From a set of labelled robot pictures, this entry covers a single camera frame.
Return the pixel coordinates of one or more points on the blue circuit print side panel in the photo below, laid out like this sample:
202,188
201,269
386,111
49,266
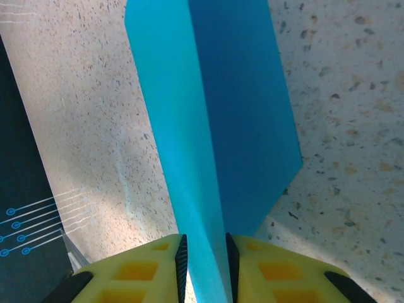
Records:
19,189

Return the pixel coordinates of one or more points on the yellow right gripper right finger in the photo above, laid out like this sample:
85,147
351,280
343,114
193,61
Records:
284,277

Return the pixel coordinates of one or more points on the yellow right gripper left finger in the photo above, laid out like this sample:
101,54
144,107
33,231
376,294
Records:
132,277

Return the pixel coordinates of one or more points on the aluminium frame crossbar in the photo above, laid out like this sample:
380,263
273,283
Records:
74,252

